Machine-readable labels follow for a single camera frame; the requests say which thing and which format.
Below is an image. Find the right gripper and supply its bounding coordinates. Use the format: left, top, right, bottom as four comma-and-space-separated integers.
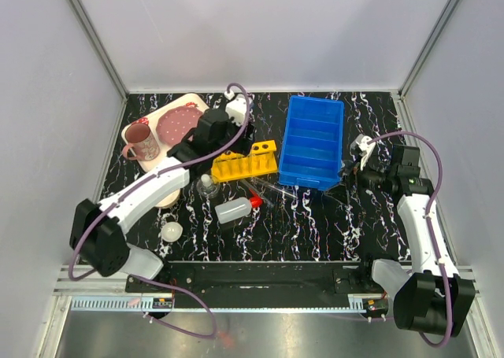
324, 153, 396, 205

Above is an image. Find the yellow test tube rack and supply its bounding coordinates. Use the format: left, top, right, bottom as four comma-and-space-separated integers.
210, 140, 278, 183

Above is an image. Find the clear test tube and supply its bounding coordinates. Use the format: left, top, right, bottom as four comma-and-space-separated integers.
239, 179, 274, 209
252, 177, 298, 200

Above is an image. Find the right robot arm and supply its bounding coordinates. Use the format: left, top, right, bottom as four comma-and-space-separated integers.
341, 135, 476, 341

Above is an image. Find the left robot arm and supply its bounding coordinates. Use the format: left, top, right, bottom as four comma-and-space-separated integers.
69, 107, 255, 292

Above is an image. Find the pink polka dot plate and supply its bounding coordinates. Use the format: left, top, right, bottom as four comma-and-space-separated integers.
156, 106, 202, 146

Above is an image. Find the clear glass stoppered flask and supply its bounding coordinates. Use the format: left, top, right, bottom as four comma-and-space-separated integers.
196, 174, 220, 199

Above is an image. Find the strawberry pattern tray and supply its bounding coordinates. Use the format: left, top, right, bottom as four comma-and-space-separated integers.
120, 93, 209, 172

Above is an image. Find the blue divided plastic bin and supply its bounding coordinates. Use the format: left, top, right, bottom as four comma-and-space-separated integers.
279, 96, 345, 191

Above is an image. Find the pink mug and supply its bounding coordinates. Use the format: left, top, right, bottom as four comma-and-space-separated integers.
122, 123, 160, 161

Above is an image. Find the white wash bottle red cap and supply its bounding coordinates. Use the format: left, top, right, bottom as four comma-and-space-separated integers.
215, 194, 263, 224

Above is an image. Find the beige ceramic mortar bowl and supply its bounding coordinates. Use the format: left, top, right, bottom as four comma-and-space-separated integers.
156, 190, 180, 209

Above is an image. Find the white round lid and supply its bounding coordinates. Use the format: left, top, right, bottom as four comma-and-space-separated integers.
161, 221, 183, 242

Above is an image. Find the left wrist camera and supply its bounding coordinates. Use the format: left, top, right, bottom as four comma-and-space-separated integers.
224, 90, 253, 127

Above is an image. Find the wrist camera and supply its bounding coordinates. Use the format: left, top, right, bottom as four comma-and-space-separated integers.
224, 90, 253, 127
350, 134, 376, 171

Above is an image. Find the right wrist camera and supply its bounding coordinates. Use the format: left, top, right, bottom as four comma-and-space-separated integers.
350, 134, 376, 171

